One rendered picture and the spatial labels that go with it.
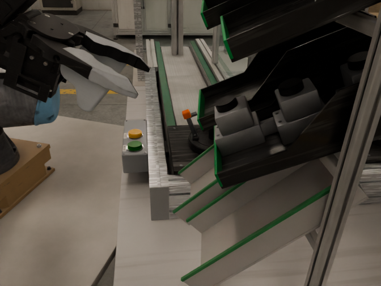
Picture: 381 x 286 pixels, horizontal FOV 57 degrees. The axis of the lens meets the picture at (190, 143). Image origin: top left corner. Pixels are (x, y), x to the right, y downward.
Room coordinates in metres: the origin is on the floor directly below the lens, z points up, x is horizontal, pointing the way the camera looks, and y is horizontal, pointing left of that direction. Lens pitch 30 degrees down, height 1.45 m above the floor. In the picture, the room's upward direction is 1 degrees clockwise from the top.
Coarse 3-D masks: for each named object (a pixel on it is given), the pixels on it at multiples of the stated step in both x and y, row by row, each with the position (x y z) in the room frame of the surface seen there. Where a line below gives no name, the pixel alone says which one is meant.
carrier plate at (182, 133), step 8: (168, 128) 0.92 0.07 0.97; (176, 128) 0.92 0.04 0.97; (184, 128) 0.92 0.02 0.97; (168, 136) 0.87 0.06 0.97; (176, 136) 0.87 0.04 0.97; (184, 136) 0.87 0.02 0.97; (176, 144) 0.83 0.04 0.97; (184, 144) 0.83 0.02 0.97; (176, 152) 0.78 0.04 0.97; (184, 152) 0.78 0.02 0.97; (192, 152) 0.79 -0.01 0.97; (176, 160) 0.75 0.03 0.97; (184, 160) 0.75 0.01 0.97; (192, 160) 0.75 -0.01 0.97; (176, 168) 0.71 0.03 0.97
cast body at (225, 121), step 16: (224, 96) 0.45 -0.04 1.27; (240, 96) 0.45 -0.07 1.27; (224, 112) 0.42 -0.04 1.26; (240, 112) 0.41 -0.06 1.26; (224, 128) 0.41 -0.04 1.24; (240, 128) 0.41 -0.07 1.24; (256, 128) 0.41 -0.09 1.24; (272, 128) 0.43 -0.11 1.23; (224, 144) 0.41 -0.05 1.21; (240, 144) 0.41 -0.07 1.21; (256, 144) 0.41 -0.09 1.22
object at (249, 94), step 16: (320, 32) 0.61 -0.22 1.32; (336, 32) 0.49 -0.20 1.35; (352, 32) 0.49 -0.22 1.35; (272, 48) 0.62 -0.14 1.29; (288, 48) 0.62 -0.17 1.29; (304, 48) 0.49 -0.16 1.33; (320, 48) 0.49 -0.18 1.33; (256, 64) 0.62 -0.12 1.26; (272, 64) 0.62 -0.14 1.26; (288, 64) 0.49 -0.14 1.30; (224, 80) 0.62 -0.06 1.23; (240, 80) 0.62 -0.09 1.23; (256, 80) 0.61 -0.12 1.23; (272, 80) 0.49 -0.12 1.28; (208, 96) 0.62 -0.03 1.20; (256, 96) 0.49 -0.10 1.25; (272, 96) 0.49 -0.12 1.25; (208, 112) 0.55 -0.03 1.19; (208, 128) 0.50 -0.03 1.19
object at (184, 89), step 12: (204, 72) 1.54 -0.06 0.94; (216, 72) 1.47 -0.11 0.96; (168, 84) 1.43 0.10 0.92; (180, 84) 1.43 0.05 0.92; (192, 84) 1.44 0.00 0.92; (204, 84) 1.44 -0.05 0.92; (168, 96) 1.22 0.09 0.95; (180, 96) 1.29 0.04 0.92; (192, 96) 1.30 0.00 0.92; (168, 108) 1.11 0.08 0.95; (180, 108) 1.18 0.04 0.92; (192, 108) 1.18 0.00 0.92; (168, 120) 1.02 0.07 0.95; (180, 120) 1.08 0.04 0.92; (192, 120) 1.08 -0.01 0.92; (168, 144) 0.91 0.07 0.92
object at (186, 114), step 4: (184, 112) 0.82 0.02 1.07; (188, 112) 0.81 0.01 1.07; (196, 112) 0.83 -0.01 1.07; (184, 116) 0.81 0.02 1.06; (188, 116) 0.81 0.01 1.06; (192, 116) 0.82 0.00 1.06; (188, 120) 0.82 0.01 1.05; (188, 124) 0.82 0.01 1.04; (192, 124) 0.82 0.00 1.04; (192, 128) 0.82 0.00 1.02; (192, 132) 0.82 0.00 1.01; (196, 132) 0.83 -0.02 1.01
